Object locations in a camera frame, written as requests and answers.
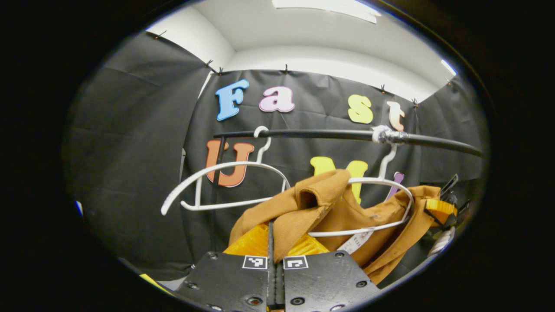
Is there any empty white clothes hanger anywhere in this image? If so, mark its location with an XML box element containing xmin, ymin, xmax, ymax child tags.
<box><xmin>160</xmin><ymin>126</ymin><xmax>292</xmax><ymax>216</ymax></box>

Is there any large ceiling light panel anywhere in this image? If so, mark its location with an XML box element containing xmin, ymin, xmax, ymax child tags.
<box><xmin>272</xmin><ymin>0</ymin><xmax>382</xmax><ymax>24</ymax></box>

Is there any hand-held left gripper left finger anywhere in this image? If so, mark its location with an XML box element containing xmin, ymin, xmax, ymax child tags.
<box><xmin>176</xmin><ymin>222</ymin><xmax>276</xmax><ymax>312</ymax></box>

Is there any white hanger with taped hook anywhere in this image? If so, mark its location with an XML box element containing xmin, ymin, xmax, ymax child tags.
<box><xmin>308</xmin><ymin>126</ymin><xmax>415</xmax><ymax>238</ymax></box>

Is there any brown jacket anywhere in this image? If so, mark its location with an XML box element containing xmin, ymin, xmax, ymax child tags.
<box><xmin>229</xmin><ymin>169</ymin><xmax>442</xmax><ymax>286</ymax></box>

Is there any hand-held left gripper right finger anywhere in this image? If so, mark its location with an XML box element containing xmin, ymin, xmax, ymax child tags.
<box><xmin>274</xmin><ymin>234</ymin><xmax>382</xmax><ymax>312</ymax></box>

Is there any black clothes rack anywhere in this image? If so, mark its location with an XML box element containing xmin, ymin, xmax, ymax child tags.
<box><xmin>210</xmin><ymin>129</ymin><xmax>484</xmax><ymax>254</ymax></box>

